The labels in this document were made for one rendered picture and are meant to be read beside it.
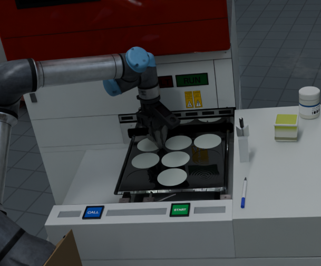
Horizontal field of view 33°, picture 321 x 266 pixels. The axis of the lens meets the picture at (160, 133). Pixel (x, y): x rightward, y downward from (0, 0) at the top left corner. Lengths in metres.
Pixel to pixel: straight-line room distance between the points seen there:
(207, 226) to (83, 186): 0.63
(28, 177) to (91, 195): 1.81
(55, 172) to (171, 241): 0.88
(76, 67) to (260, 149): 0.65
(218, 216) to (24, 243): 0.53
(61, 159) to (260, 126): 0.85
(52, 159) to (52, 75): 0.78
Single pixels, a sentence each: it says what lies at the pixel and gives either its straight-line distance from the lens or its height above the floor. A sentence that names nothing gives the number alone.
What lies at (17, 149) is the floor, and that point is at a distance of 4.10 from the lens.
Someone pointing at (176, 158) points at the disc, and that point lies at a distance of 1.91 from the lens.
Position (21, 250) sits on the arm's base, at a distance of 1.37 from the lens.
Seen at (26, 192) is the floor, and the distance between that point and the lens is 3.58.
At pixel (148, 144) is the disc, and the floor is 0.90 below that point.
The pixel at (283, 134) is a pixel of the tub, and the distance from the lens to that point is 1.81.
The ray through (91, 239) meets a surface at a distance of 1.63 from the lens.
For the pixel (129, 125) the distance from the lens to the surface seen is 2.10.
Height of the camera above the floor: 1.94
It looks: 30 degrees down
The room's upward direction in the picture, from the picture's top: 9 degrees counter-clockwise
